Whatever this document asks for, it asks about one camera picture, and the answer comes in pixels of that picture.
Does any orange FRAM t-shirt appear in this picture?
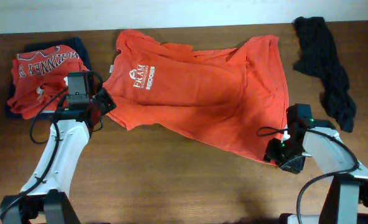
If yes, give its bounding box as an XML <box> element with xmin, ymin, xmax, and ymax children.
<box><xmin>103</xmin><ymin>30</ymin><xmax>289</xmax><ymax>162</ymax></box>

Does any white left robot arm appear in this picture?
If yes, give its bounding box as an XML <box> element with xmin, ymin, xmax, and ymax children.
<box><xmin>0</xmin><ymin>88</ymin><xmax>116</xmax><ymax>223</ymax></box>

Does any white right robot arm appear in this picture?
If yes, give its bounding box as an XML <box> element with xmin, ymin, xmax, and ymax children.
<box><xmin>257</xmin><ymin>104</ymin><xmax>368</xmax><ymax>224</ymax></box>

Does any red printed folded t-shirt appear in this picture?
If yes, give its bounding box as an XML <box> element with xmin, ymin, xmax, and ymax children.
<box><xmin>6</xmin><ymin>44</ymin><xmax>92</xmax><ymax>120</ymax></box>

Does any navy folded garment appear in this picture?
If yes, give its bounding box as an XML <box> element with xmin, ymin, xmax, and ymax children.
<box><xmin>4</xmin><ymin>37</ymin><xmax>95</xmax><ymax>121</ymax></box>

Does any black crumpled garment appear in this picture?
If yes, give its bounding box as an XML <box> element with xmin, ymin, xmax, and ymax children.
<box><xmin>293</xmin><ymin>17</ymin><xmax>357</xmax><ymax>133</ymax></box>

